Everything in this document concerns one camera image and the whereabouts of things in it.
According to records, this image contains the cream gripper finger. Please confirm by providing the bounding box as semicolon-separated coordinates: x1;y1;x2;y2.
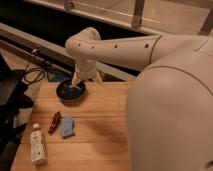
94;75;103;84
71;77;82;87

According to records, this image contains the red chili pepper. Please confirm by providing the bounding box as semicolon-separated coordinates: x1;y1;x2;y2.
48;112;61;134

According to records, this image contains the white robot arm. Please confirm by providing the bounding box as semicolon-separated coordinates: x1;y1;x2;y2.
65;27;213;171

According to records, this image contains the blue object behind table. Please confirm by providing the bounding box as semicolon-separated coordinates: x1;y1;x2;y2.
50;73;69;82

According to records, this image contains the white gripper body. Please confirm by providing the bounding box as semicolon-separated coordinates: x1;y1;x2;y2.
73;61;99;81

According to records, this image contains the white plastic bottle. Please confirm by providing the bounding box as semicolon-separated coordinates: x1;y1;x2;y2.
30;123;46;165

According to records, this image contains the black cable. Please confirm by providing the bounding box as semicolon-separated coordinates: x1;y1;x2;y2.
21;47;54;85

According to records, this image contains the blue sponge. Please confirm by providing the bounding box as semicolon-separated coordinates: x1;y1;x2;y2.
61;116;75;138

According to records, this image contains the black chair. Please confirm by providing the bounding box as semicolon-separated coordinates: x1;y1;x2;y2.
0;53;34;171

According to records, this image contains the dark ceramic bowl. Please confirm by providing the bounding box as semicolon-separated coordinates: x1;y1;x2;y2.
56;79;86;101

